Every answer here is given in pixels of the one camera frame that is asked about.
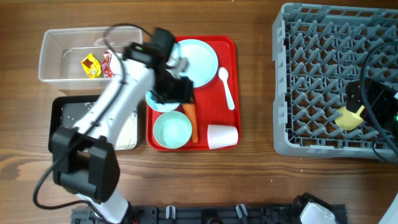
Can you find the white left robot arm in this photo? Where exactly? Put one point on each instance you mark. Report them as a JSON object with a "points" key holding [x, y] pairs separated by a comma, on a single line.
{"points": [[84, 160]]}

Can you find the white tissue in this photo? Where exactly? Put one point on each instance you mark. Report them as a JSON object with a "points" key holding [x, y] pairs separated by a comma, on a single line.
{"points": [[115, 64]]}

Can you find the red tray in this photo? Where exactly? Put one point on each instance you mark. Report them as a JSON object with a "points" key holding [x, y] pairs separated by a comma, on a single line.
{"points": [[210, 99]]}

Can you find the green bowl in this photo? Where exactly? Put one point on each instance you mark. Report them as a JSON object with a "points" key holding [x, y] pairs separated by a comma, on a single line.
{"points": [[172, 130]]}

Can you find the pile of white rice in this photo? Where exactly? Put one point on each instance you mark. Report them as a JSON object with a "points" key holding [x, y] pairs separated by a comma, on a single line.
{"points": [[128, 137]]}

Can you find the light blue plate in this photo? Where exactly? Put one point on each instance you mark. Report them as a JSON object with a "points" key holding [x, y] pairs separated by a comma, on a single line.
{"points": [[202, 60]]}

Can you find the light blue bowl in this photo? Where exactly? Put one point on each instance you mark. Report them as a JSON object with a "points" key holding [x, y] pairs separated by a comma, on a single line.
{"points": [[162, 108]]}

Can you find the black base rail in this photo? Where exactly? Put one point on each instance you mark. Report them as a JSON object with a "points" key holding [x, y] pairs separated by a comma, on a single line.
{"points": [[198, 215]]}

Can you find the grey dishwasher rack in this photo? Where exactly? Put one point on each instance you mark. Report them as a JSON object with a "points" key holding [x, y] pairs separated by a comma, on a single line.
{"points": [[317, 50]]}

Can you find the orange carrot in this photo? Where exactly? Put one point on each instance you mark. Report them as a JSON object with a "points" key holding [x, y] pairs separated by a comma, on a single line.
{"points": [[190, 112]]}

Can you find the yellow plastic cup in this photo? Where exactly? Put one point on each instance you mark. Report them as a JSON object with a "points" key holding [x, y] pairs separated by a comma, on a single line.
{"points": [[348, 120]]}

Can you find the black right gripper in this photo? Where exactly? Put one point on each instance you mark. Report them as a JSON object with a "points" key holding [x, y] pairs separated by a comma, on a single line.
{"points": [[383, 95]]}

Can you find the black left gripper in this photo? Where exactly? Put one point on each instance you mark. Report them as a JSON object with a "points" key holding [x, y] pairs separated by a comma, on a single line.
{"points": [[181, 93]]}

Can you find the red silver snack wrapper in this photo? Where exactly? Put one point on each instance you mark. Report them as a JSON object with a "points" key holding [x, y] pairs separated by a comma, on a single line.
{"points": [[105, 65]]}

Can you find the black tray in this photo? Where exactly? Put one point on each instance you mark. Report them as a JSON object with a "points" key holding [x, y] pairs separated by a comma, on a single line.
{"points": [[67, 110]]}

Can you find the white plastic spoon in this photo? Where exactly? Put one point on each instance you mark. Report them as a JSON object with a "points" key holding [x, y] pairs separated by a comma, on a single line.
{"points": [[223, 75]]}

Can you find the yellow snack wrapper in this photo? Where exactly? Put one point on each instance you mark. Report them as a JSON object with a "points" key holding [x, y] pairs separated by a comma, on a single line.
{"points": [[91, 66]]}

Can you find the clear plastic bin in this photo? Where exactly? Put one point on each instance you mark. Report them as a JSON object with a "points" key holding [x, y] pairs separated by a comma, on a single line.
{"points": [[62, 52]]}

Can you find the pink plastic cup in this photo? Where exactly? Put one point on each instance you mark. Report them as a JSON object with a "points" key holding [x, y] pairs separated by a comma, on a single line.
{"points": [[220, 136]]}

